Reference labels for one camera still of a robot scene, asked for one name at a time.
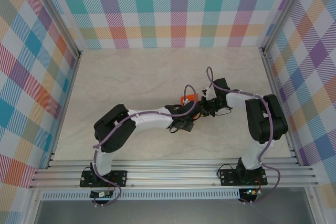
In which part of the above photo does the black circuit board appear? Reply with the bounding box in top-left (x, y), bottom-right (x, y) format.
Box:
top-left (90, 190), bottom-right (116, 199)

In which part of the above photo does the perforated white cable duct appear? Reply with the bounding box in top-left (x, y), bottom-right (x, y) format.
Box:
top-left (40, 188), bottom-right (241, 200)

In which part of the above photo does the aluminium mounting rail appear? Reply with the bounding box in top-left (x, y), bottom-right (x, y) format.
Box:
top-left (28, 158), bottom-right (320, 189)

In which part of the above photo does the circuit board with green light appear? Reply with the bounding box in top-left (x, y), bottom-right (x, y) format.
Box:
top-left (243, 188), bottom-right (263, 197)

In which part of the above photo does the orange paper sheet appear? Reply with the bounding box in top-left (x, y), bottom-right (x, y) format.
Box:
top-left (180, 93), bottom-right (198, 104)

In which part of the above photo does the thin black cable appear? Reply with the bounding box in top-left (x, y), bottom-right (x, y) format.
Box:
top-left (217, 164), bottom-right (238, 180)

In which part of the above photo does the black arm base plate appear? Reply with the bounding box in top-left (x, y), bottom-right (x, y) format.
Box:
top-left (79, 169), bottom-right (129, 188)
top-left (218, 168), bottom-right (268, 187)

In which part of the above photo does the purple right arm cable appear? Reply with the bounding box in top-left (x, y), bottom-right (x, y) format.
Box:
top-left (206, 66), bottom-right (281, 206)

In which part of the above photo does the aluminium side rail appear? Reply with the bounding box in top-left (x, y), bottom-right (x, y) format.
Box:
top-left (258, 47), bottom-right (301, 166)
top-left (46, 50), bottom-right (82, 169)

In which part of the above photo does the aluminium corner post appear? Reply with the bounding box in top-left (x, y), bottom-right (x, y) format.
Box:
top-left (27, 0), bottom-right (82, 58)
top-left (258, 0), bottom-right (314, 55)

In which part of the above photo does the grey metal panel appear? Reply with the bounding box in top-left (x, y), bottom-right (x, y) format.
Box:
top-left (33, 199), bottom-right (317, 224)

